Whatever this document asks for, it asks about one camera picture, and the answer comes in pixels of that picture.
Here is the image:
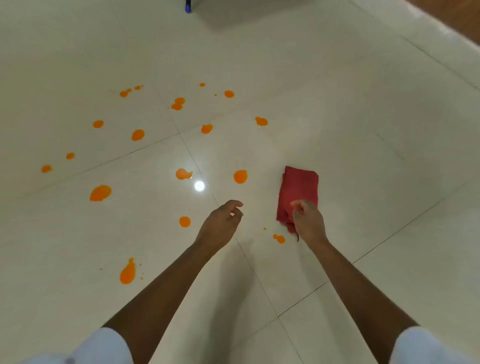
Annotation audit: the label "person's right hand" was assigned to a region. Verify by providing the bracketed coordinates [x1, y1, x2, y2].
[290, 199, 332, 252]

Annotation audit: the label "person's left hand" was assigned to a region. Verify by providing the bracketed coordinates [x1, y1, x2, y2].
[193, 199, 245, 258]

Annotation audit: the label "red cleaning cloth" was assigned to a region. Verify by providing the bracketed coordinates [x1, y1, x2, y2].
[276, 165, 320, 235]

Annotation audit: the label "orange liquid spill drops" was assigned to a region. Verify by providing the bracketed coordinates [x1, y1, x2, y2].
[40, 82, 287, 286]

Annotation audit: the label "person's right forearm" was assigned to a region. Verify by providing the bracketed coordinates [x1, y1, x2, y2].
[303, 239, 420, 364]

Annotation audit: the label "person's left forearm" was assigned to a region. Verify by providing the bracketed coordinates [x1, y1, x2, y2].
[101, 241, 218, 364]

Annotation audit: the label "cream tiled floor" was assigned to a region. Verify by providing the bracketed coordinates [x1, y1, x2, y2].
[0, 0, 480, 364]

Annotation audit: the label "person's left white sleeve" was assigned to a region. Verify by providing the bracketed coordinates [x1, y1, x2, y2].
[18, 326, 135, 364]

